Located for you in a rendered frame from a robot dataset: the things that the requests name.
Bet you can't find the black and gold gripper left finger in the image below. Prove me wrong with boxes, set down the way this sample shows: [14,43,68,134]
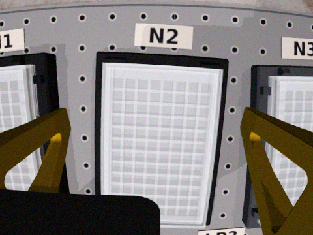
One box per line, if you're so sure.
[0,108,71,193]

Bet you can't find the grey rectangular base plate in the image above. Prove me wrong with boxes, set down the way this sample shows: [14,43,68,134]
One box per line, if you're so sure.
[0,1,313,235]

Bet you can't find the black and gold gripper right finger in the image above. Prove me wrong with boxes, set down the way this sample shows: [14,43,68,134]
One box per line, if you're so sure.
[241,107,313,235]

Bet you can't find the black rectangular frame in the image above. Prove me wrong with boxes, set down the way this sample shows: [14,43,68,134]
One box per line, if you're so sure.
[95,52,229,226]
[0,52,70,194]

